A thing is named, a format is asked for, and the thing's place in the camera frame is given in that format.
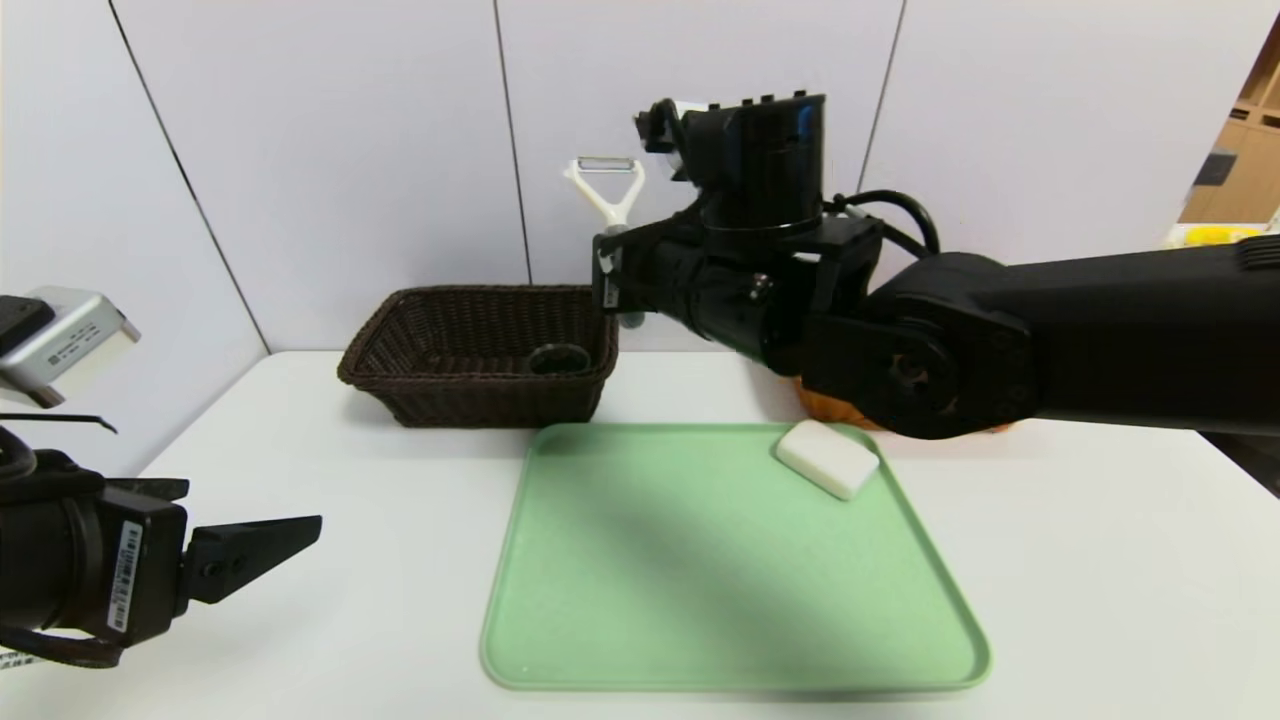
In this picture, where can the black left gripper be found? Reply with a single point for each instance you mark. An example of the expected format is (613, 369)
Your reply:
(138, 572)

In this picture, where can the white soap bar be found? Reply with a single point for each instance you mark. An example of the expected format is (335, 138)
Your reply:
(828, 458)

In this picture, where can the orange wicker basket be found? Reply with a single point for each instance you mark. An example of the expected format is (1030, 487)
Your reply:
(830, 405)

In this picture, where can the thin black zip tie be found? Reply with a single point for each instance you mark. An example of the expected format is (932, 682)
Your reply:
(60, 418)

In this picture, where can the light wooden shelf unit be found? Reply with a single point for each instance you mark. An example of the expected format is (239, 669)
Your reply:
(1250, 150)

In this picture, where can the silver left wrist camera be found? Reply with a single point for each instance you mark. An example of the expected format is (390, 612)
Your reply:
(60, 340)

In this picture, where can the dark brown wicker basket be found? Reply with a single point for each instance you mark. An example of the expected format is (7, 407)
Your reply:
(450, 395)

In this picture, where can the light green plastic tray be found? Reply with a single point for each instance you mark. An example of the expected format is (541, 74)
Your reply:
(700, 600)

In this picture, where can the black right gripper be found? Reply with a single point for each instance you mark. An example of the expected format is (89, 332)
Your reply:
(609, 274)

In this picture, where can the dark wicker bin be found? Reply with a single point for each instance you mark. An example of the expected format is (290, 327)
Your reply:
(1255, 460)

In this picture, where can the black and silver right robot arm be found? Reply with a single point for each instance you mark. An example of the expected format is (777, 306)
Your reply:
(1100, 330)

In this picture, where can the yellow toy banana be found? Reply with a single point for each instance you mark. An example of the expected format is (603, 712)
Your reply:
(1222, 235)

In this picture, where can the dark wall-mounted box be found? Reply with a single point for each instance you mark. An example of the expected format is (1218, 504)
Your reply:
(1212, 170)

